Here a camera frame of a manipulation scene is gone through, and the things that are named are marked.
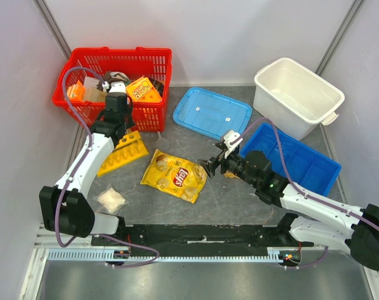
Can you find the blue divided plastic bin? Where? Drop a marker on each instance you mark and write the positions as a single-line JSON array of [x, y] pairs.
[[306, 166]]

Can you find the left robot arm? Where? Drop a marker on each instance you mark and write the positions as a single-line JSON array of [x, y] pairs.
[[64, 205]]

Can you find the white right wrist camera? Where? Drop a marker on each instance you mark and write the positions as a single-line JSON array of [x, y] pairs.
[[231, 141]]

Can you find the yellow Lays chips bag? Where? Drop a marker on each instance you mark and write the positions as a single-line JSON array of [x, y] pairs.
[[176, 176]]

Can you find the orange Scrub Daddy box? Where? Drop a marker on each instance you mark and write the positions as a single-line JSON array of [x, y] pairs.
[[143, 91]]

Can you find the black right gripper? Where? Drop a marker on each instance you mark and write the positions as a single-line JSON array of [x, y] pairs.
[[216, 163]]

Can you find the light blue plastic lid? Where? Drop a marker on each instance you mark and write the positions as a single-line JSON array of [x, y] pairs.
[[211, 114]]

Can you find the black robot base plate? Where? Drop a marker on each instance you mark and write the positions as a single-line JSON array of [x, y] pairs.
[[207, 240]]

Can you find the white plastic tub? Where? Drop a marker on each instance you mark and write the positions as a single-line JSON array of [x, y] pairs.
[[295, 99]]

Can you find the clear plastic funnel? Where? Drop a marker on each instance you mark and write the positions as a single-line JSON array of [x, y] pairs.
[[161, 143]]

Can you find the yellow test tube rack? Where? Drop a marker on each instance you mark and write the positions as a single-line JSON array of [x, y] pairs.
[[130, 148]]

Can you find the white powder plastic bag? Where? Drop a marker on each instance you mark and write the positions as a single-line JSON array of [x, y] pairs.
[[111, 200]]

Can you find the white slotted cable duct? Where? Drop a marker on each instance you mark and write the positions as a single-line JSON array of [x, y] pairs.
[[113, 256]]

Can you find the orange carton in basket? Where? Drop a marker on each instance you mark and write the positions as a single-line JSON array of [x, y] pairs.
[[76, 92]]

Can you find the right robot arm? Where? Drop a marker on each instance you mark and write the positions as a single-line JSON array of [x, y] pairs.
[[316, 219]]

